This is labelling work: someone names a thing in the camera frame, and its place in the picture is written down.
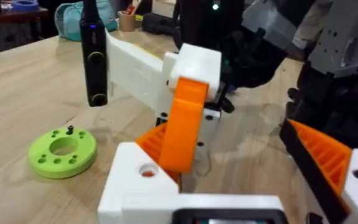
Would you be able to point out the teal bag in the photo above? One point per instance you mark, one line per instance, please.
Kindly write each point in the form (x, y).
(68, 21)

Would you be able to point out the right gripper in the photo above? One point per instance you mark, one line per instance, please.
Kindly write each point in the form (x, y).
(250, 62)

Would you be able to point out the black case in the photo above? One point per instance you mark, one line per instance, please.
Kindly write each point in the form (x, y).
(158, 24)

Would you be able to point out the green disc with holes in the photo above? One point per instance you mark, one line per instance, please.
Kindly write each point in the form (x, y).
(42, 158)

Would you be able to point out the small black screw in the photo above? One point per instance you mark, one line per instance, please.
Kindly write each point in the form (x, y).
(70, 129)

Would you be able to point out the dark side table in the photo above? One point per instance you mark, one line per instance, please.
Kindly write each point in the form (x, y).
(8, 34)

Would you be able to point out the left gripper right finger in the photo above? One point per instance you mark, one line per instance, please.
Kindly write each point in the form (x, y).
(328, 161)

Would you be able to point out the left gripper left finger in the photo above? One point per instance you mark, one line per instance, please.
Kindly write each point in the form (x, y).
(129, 174)

